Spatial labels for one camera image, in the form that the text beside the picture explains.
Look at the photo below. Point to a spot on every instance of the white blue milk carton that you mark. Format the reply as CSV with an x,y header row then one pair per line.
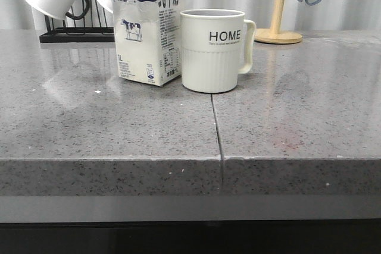
x,y
147,39

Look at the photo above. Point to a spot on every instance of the white enamel mug right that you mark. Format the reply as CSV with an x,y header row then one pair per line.
x,y
106,4

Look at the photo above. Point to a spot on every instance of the cream HOME ceramic mug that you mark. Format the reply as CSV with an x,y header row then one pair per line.
x,y
217,47

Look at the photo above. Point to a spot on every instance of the wooden mug tree stand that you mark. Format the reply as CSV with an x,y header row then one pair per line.
x,y
273,34

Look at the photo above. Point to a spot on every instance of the black wire mug rack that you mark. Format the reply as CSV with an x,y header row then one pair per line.
x,y
95,26

